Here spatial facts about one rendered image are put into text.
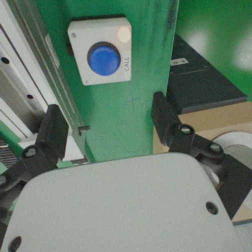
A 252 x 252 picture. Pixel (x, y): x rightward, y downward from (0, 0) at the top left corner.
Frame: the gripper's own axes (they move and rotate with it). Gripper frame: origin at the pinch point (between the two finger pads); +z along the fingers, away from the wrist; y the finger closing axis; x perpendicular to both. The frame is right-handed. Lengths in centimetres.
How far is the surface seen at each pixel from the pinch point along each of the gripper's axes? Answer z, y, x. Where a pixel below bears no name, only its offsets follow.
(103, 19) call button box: 14.7, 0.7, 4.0
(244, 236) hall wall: -79, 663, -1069
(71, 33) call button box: 11.5, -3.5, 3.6
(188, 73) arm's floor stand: 33.8, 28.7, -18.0
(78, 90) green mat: 17.4, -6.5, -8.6
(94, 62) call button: 10.1, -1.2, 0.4
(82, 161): 14.0, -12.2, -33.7
